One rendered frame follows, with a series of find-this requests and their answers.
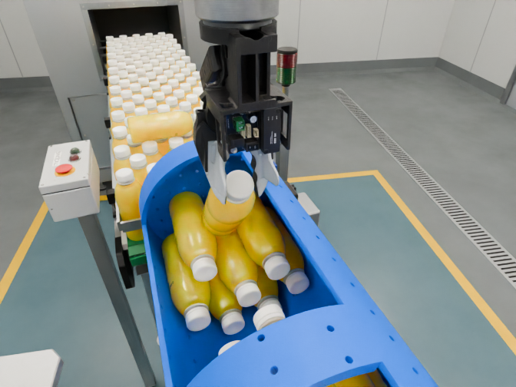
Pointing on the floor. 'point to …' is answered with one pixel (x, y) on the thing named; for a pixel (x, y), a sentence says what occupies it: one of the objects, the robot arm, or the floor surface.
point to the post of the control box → (117, 293)
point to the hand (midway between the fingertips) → (239, 187)
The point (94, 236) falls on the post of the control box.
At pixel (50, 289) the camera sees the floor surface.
